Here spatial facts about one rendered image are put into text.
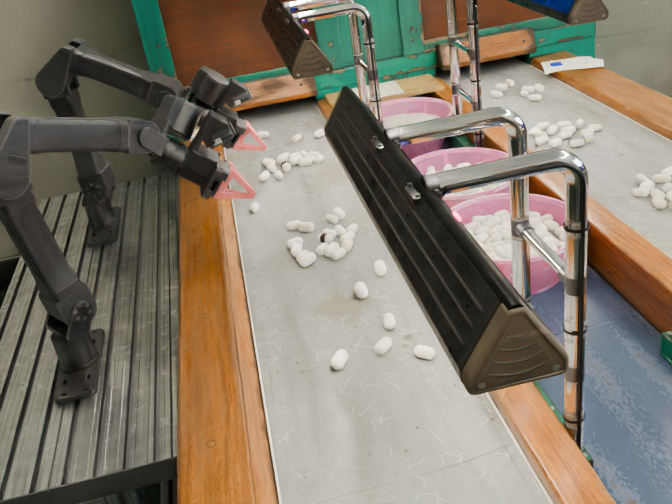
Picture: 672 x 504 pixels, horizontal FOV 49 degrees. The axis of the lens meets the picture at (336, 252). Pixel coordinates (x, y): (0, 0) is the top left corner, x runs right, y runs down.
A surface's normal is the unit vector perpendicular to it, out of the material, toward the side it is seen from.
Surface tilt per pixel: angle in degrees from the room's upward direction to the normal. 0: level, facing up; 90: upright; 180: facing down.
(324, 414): 0
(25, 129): 90
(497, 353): 90
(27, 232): 93
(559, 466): 0
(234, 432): 0
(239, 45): 90
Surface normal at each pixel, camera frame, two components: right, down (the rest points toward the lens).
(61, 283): 0.63, 0.07
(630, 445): -0.15, -0.87
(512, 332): 0.18, 0.45
